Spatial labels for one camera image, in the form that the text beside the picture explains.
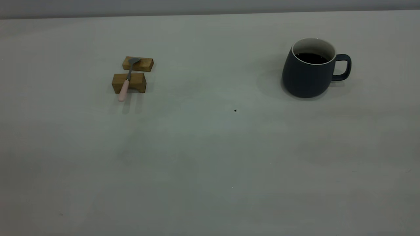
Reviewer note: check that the flat wooden block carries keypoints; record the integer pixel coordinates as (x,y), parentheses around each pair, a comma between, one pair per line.
(145,65)

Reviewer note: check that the dark grey ceramic mug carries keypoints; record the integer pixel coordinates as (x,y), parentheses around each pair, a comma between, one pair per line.
(305,78)

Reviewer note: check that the notched wooden block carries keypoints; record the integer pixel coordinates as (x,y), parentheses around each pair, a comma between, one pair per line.
(137,82)

